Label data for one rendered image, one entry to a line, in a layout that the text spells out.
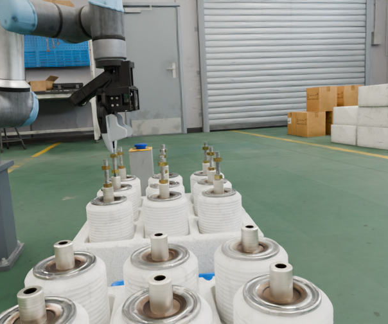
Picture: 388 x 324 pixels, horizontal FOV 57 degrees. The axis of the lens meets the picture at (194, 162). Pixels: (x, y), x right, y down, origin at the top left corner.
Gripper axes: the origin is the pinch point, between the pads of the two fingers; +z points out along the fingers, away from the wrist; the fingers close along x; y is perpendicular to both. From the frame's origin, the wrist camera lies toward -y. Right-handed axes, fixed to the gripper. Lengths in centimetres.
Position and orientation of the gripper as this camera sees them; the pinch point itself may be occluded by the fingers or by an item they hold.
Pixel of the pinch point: (109, 147)
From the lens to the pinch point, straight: 88.7
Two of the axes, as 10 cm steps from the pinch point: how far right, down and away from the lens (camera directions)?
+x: 1.5, -1.6, 9.8
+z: 0.5, 9.9, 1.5
